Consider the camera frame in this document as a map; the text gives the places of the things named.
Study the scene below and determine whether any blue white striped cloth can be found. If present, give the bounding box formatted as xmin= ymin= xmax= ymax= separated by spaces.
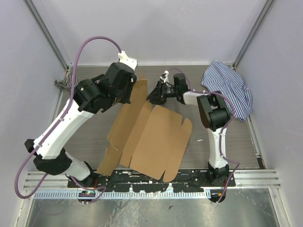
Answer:
xmin=201 ymin=61 xmax=253 ymax=122

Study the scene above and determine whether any brown cardboard box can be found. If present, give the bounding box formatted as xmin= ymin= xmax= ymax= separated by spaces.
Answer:
xmin=97 ymin=76 xmax=193 ymax=182

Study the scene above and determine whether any white slotted cable duct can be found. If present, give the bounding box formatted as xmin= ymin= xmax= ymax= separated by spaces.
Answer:
xmin=34 ymin=189 xmax=211 ymax=200

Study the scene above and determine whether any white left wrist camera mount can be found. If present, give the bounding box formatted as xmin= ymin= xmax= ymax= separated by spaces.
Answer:
xmin=118 ymin=51 xmax=138 ymax=71

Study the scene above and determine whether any left aluminium corner post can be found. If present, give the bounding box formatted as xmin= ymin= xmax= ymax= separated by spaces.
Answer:
xmin=23 ymin=0 xmax=71 ymax=70

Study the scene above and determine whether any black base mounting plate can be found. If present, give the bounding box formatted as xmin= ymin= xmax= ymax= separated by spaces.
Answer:
xmin=67 ymin=169 xmax=237 ymax=192

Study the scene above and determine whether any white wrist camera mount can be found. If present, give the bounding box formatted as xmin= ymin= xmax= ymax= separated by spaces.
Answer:
xmin=118 ymin=51 xmax=138 ymax=71
xmin=160 ymin=70 xmax=169 ymax=83

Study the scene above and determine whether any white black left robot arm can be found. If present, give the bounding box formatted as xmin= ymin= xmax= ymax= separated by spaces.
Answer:
xmin=25 ymin=60 xmax=137 ymax=188

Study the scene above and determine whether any aluminium corner post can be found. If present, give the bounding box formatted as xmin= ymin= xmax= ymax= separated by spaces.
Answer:
xmin=232 ymin=0 xmax=276 ymax=69
xmin=23 ymin=0 xmax=71 ymax=70

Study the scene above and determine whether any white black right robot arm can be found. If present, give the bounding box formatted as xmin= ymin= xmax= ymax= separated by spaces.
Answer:
xmin=147 ymin=71 xmax=231 ymax=187

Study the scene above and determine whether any black white striped cloth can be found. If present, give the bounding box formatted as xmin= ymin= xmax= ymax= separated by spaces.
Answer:
xmin=54 ymin=73 xmax=85 ymax=91

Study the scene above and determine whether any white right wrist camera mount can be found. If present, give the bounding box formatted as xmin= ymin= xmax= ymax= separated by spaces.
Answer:
xmin=160 ymin=70 xmax=169 ymax=83

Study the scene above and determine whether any aluminium rail beam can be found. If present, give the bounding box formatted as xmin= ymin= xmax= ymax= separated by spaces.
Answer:
xmin=23 ymin=169 xmax=281 ymax=190

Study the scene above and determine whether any right aluminium corner post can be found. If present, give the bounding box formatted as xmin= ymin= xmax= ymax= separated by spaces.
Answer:
xmin=232 ymin=0 xmax=276 ymax=69

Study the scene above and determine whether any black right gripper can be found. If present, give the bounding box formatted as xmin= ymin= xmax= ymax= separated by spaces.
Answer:
xmin=146 ymin=80 xmax=178 ymax=105

